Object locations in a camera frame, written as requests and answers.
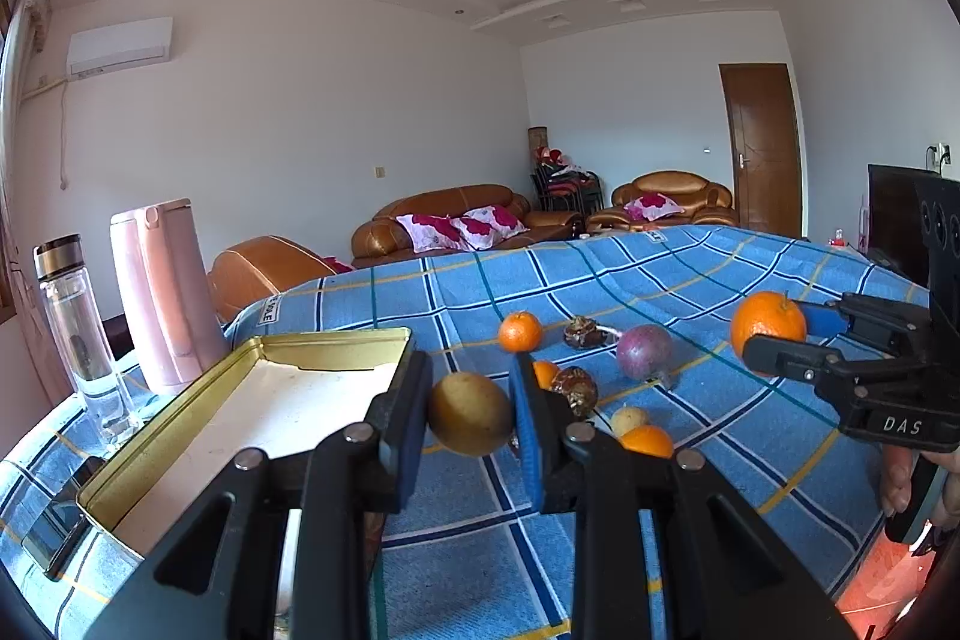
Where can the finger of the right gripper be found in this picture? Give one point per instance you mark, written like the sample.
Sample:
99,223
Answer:
867,320
833,377

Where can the brown dried fruit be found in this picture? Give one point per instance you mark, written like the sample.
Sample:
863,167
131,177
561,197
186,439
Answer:
583,333

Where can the floral pillow on armchair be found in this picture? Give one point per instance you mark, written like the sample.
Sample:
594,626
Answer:
651,207

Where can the small yellow fruit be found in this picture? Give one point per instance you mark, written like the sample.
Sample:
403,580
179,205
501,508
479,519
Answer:
627,419
469,414

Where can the brown wooden door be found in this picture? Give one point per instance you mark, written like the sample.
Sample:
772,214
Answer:
765,147

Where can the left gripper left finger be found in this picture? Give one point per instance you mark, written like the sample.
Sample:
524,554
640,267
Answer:
354,479

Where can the near brown leather chair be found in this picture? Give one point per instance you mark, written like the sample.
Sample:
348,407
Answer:
262,267

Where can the brown leather armchair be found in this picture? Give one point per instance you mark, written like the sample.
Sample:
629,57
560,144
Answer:
705,202

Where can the black television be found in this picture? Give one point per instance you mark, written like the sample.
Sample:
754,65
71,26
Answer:
894,221

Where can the right hand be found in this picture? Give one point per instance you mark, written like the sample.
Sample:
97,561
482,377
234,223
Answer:
895,488

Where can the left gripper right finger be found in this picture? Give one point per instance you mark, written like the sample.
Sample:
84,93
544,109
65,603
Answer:
570,467

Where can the gold metal tin tray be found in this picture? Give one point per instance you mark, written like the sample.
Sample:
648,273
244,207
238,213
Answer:
207,493

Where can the brown leather three-seat sofa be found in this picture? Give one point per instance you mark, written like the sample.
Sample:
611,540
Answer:
382,240

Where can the pink electric kettle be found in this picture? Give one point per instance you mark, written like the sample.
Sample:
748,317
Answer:
167,301

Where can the floral pillow right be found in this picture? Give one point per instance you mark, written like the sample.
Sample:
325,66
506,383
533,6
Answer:
486,227

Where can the black smartphone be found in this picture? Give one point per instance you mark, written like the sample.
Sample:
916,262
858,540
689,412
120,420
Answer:
54,535

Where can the clear glass water bottle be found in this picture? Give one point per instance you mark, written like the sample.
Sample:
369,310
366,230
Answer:
78,332

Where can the stacked chairs with red items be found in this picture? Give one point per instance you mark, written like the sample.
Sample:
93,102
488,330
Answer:
562,186

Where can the wrinkled brown passion fruit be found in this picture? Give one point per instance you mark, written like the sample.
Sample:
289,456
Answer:
578,388

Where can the white wall air conditioner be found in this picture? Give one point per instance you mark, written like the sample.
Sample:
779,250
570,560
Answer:
119,47

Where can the purple round radish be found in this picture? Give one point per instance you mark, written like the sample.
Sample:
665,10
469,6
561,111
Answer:
644,353

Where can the orange tangerine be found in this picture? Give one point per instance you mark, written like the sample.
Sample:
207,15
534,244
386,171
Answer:
520,332
545,373
648,440
766,313

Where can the floral pillow left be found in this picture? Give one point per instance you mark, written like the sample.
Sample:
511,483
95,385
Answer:
431,233

